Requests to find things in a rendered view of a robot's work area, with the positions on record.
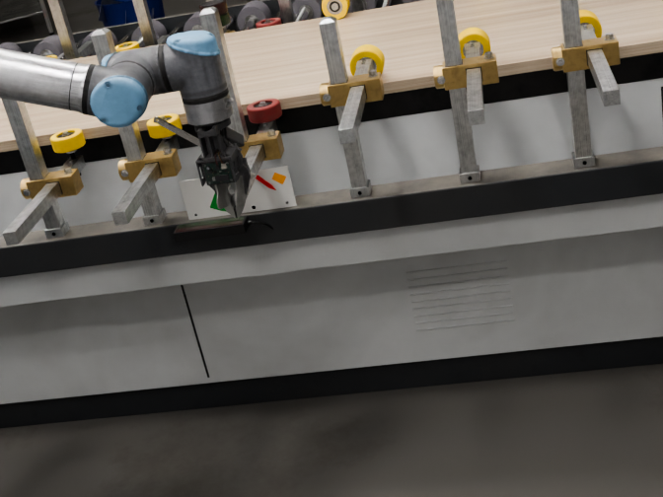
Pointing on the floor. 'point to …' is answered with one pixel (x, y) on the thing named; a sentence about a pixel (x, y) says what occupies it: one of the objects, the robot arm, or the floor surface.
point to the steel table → (10, 11)
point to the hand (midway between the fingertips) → (236, 209)
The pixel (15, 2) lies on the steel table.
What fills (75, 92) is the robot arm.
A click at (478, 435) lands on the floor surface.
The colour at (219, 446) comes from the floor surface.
